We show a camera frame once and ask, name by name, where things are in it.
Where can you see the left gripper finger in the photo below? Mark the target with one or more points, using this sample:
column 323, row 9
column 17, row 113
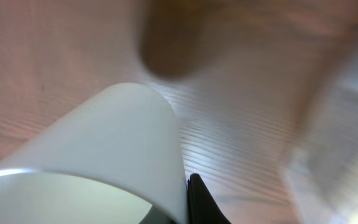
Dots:
column 202, row 208

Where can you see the white plastic cup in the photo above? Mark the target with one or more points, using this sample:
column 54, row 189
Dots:
column 114, row 159

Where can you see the clear plastic container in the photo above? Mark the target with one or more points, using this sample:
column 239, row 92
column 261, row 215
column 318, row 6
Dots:
column 322, row 170

